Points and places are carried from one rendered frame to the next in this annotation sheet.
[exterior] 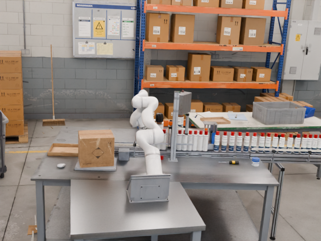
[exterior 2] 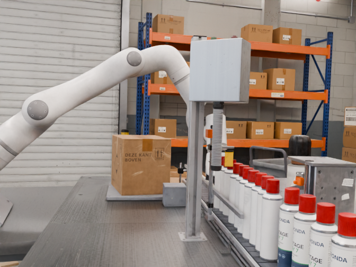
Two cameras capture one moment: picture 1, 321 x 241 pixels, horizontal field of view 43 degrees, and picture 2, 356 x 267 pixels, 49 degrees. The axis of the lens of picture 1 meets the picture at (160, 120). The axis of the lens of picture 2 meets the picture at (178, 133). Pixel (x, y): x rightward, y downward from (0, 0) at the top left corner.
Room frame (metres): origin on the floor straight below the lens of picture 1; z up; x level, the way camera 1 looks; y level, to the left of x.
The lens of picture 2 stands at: (3.54, -1.42, 1.25)
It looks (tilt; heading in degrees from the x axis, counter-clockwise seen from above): 3 degrees down; 86
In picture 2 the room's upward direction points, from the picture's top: 2 degrees clockwise
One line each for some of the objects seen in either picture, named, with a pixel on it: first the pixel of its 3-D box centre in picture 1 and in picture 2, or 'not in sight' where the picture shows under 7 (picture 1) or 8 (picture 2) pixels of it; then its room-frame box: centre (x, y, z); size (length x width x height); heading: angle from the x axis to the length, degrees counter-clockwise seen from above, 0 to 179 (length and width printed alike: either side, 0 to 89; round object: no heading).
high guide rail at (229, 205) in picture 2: (138, 142); (205, 182); (3.77, 0.20, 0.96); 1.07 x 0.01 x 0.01; 94
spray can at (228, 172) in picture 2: (163, 139); (230, 187); (3.83, -0.04, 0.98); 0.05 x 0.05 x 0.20
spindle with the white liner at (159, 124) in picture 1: (158, 126); (298, 174); (4.10, 0.01, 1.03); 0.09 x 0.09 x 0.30
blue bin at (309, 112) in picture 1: (305, 112); not in sight; (5.78, -2.10, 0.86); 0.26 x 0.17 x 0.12; 131
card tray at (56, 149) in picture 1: (65, 149); (186, 178); (3.76, 0.91, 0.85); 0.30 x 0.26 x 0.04; 94
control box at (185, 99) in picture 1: (182, 103); (220, 72); (3.75, -0.20, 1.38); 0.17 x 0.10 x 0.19; 149
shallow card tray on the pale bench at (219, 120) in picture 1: (215, 120); not in sight; (5.23, -0.72, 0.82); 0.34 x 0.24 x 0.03; 108
